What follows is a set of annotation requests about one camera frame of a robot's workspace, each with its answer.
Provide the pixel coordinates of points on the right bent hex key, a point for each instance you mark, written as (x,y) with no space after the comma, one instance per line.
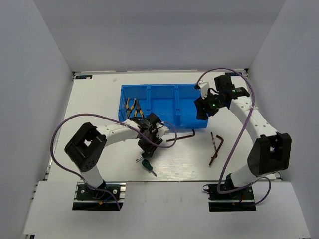
(217,149)

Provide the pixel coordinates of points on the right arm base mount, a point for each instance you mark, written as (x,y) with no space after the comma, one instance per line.
(239,201)

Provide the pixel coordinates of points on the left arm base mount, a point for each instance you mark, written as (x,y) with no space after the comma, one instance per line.
(86,199)

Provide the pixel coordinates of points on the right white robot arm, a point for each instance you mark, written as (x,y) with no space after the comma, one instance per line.
(271,150)

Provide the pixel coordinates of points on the green stubby screwdriver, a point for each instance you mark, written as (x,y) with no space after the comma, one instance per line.
(140,158)
(146,164)

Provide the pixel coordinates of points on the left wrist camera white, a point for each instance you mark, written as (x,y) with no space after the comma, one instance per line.
(162,130)

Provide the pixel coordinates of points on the left corner label sticker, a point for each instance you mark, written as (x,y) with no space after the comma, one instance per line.
(83,77)

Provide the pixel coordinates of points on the right corner label sticker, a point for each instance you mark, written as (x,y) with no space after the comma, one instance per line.
(233,74)

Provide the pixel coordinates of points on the blue three-compartment bin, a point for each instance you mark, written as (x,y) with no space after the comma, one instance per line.
(173,103)

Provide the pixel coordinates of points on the yellow black pliers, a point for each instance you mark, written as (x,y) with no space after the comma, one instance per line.
(129,107)
(138,109)

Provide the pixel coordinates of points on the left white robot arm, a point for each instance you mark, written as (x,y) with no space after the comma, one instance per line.
(86,146)

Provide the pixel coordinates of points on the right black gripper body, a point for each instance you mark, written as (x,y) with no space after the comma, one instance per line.
(211,103)

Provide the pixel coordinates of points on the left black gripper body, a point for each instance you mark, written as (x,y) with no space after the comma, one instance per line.
(145,145)

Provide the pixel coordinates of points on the long dark hex key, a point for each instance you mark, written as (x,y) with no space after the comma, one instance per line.
(183,137)

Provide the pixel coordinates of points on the corner label sticker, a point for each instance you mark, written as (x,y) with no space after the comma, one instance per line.
(83,77)
(233,74)

